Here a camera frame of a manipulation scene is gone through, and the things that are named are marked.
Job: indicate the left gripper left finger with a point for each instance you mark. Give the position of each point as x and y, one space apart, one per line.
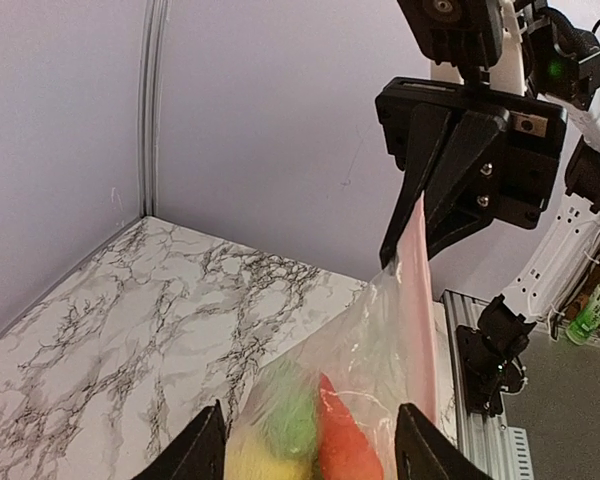
198 452

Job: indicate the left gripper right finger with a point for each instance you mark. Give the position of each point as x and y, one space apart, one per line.
422 452

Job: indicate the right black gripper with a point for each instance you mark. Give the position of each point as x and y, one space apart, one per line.
493 155

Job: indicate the yellow toy lemon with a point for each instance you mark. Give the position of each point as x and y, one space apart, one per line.
252 461

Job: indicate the orange toy carrot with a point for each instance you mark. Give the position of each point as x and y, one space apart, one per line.
344 450

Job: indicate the clear zip top bag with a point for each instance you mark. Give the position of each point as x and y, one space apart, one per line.
378 353

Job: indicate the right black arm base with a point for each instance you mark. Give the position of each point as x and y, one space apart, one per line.
490 357

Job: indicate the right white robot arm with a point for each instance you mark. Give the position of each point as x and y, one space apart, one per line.
530 49

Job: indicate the green drink bottle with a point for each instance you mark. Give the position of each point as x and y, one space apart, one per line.
586 321

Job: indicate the front aluminium rail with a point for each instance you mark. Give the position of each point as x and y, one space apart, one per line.
494 446

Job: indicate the left aluminium frame post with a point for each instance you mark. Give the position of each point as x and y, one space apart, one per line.
148 108

